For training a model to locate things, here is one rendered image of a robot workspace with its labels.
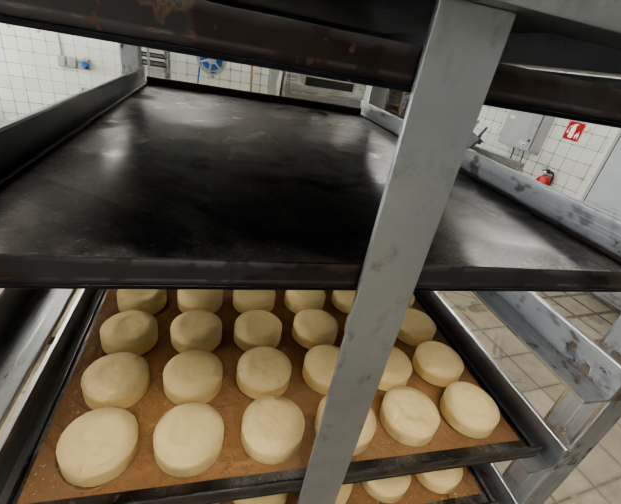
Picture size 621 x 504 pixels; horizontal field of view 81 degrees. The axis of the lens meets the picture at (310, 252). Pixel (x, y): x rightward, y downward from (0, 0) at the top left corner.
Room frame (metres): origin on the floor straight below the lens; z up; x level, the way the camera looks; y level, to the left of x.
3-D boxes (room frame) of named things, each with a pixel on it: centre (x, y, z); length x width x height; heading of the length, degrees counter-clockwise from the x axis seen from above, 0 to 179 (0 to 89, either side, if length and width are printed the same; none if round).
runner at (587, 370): (0.51, -0.13, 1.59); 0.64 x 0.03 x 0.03; 18
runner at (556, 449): (0.51, -0.13, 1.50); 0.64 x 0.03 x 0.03; 18
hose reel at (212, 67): (5.55, 1.85, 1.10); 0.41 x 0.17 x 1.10; 114
